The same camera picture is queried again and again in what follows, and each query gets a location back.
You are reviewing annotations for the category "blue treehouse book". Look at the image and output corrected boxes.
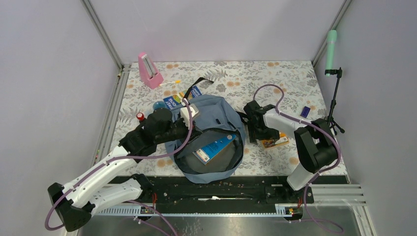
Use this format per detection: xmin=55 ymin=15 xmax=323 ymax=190
xmin=163 ymin=86 xmax=202 ymax=110

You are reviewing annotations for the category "red capped small bottle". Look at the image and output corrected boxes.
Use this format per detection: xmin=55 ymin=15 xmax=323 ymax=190
xmin=136 ymin=112 xmax=145 ymax=121

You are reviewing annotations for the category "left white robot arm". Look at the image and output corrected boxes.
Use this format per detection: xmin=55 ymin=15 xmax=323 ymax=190
xmin=44 ymin=107 xmax=199 ymax=232

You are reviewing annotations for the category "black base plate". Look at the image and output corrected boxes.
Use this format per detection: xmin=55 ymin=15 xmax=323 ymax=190
xmin=122 ymin=175 xmax=349 ymax=215

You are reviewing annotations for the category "orange picture book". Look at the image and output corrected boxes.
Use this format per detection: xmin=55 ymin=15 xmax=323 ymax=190
xmin=261 ymin=132 xmax=290 ymax=149

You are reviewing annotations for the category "pink metronome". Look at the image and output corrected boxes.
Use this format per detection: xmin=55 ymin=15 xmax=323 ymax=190
xmin=138 ymin=52 xmax=164 ymax=89

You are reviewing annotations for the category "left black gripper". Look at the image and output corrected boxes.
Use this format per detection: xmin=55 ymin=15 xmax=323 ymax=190
xmin=156 ymin=114 xmax=203 ymax=147

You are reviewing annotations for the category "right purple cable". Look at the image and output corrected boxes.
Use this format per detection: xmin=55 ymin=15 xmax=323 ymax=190
xmin=253 ymin=84 xmax=344 ymax=235

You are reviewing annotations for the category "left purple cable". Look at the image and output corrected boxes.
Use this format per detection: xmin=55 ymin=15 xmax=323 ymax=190
xmin=45 ymin=97 xmax=196 ymax=236

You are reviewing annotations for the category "blue lidded round jar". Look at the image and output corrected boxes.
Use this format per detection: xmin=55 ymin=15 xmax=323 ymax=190
xmin=152 ymin=101 xmax=167 ymax=110

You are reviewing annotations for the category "blue-grey student backpack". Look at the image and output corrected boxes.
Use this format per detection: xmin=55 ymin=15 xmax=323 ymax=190
xmin=171 ymin=94 xmax=246 ymax=184

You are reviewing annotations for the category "mint green microphone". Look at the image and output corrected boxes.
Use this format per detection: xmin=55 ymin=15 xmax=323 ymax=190
xmin=325 ymin=30 xmax=337 ymax=77

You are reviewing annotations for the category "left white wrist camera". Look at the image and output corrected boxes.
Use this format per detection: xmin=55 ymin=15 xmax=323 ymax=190
xmin=180 ymin=104 xmax=200 ymax=128

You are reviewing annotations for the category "floral table mat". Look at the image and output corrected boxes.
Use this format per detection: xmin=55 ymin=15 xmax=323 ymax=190
xmin=110 ymin=60 xmax=328 ymax=176

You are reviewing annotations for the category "light blue thin book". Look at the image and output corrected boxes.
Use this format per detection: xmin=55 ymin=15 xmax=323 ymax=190
xmin=192 ymin=134 xmax=236 ymax=165

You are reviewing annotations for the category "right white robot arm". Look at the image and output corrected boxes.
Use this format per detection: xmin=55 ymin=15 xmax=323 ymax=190
xmin=242 ymin=100 xmax=341 ymax=203

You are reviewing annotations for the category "black microphone tripod stand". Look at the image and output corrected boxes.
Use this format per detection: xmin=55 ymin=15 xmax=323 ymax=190
xmin=325 ymin=67 xmax=345 ymax=135

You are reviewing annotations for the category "small purple eraser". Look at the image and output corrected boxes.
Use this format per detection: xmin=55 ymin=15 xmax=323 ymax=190
xmin=300 ymin=106 xmax=311 ymax=118

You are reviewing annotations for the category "purple cable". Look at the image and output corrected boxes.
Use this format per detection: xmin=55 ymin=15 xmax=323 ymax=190
xmin=45 ymin=97 xmax=196 ymax=236
xmin=253 ymin=84 xmax=344 ymax=235

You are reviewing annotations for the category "white orange pen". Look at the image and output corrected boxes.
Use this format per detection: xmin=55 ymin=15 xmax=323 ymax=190
xmin=159 ymin=80 xmax=181 ymax=87

